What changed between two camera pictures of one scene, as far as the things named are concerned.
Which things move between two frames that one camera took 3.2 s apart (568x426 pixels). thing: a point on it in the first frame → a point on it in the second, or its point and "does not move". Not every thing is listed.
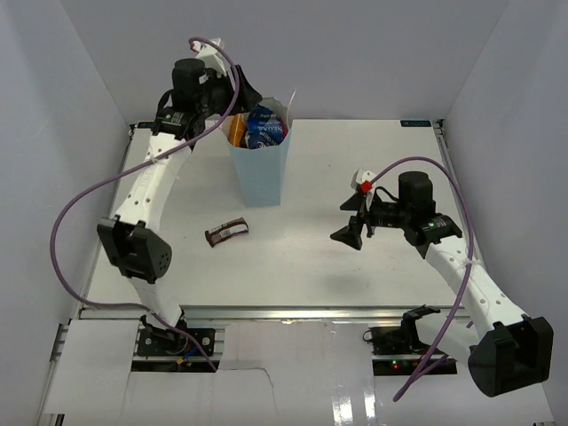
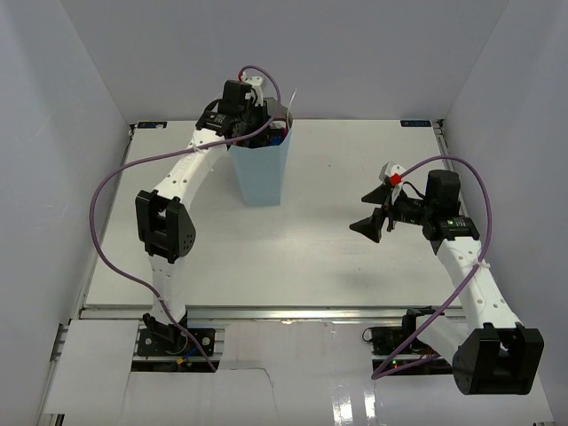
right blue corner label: [415, 123] does not move
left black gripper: [248, 97] → [261, 113]
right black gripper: [351, 233] → [372, 225]
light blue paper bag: [262, 170] does not move
